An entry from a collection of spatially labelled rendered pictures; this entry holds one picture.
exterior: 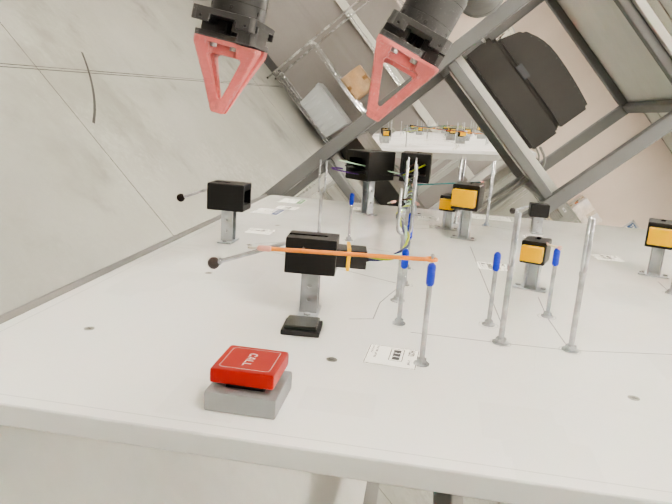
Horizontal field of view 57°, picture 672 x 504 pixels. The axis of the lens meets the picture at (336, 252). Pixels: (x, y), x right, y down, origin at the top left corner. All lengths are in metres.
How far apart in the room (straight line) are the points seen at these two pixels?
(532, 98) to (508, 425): 1.28
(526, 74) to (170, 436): 1.40
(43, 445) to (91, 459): 0.06
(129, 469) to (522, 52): 1.33
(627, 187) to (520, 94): 6.89
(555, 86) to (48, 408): 1.45
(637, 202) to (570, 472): 8.18
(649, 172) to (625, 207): 0.50
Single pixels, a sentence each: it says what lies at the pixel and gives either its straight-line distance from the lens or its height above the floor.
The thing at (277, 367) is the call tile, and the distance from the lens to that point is 0.48.
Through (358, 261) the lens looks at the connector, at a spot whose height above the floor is 1.16.
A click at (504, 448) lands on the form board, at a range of 0.48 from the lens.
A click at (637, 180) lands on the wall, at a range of 8.57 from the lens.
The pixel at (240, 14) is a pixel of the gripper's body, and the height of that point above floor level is 1.23.
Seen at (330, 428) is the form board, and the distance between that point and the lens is 0.47.
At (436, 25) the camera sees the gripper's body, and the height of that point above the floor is 1.37.
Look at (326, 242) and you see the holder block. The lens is 0.67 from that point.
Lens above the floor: 1.32
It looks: 15 degrees down
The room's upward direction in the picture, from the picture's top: 54 degrees clockwise
